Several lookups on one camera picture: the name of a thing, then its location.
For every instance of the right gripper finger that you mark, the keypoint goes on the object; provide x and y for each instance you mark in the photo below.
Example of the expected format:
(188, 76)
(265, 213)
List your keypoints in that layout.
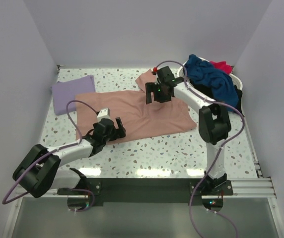
(149, 97)
(151, 87)

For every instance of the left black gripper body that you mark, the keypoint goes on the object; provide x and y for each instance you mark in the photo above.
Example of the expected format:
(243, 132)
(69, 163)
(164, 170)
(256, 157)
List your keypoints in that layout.
(107, 138)

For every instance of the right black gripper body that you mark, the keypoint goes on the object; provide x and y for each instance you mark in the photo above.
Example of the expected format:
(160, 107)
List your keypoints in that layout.
(161, 95)

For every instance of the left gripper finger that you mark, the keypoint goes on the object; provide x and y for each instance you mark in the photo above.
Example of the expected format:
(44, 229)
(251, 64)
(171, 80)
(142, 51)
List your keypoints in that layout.
(119, 124)
(118, 134)

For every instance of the pink t shirt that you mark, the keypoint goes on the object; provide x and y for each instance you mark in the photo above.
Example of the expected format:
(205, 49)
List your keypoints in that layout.
(139, 119)

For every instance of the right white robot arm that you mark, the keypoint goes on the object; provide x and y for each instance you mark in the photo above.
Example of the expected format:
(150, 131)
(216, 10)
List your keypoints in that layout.
(213, 126)

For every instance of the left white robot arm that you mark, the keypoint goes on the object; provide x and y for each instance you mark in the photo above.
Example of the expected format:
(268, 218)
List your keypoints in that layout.
(38, 170)

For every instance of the white laundry basket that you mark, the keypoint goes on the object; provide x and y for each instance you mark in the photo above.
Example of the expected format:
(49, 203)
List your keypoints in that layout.
(206, 91)

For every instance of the folded purple t shirt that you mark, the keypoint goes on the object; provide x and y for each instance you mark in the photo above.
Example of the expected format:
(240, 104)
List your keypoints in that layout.
(63, 92)

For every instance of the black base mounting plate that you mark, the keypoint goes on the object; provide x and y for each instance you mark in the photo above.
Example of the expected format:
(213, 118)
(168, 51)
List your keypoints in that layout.
(132, 190)

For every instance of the blue t shirt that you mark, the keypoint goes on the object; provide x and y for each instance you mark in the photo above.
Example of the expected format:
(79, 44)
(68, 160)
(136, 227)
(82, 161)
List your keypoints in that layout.
(214, 79)

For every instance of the red t shirt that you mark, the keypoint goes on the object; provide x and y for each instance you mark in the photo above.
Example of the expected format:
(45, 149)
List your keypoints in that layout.
(222, 65)

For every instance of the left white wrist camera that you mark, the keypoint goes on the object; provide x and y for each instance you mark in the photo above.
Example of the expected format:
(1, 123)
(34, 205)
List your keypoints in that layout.
(103, 114)

